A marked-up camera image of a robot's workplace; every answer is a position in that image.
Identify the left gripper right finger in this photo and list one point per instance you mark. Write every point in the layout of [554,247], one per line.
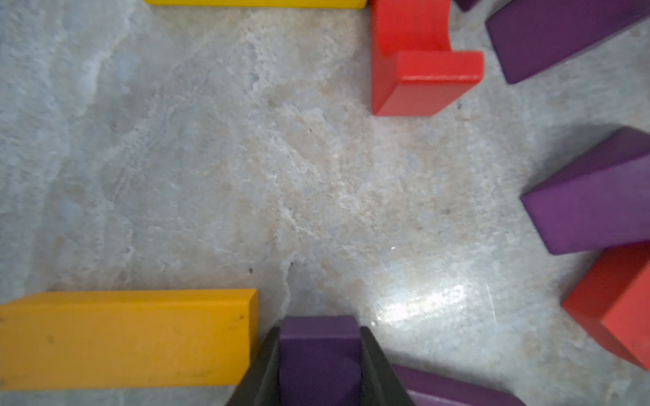
[380,383]

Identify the red rectangular brick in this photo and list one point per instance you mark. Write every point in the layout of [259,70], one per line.
[611,303]

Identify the yellow long brick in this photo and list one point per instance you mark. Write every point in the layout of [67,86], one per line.
[351,4]

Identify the purple small brick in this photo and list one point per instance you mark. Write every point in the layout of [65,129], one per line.
[320,361]

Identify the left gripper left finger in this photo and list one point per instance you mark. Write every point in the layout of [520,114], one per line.
[260,384]

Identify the yellow-orange brick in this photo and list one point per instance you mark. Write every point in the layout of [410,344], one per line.
[125,339]

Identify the red arch brick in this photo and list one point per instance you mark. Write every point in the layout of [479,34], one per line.
[415,72]

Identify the purple long brick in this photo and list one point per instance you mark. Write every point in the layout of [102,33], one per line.
[428,389]

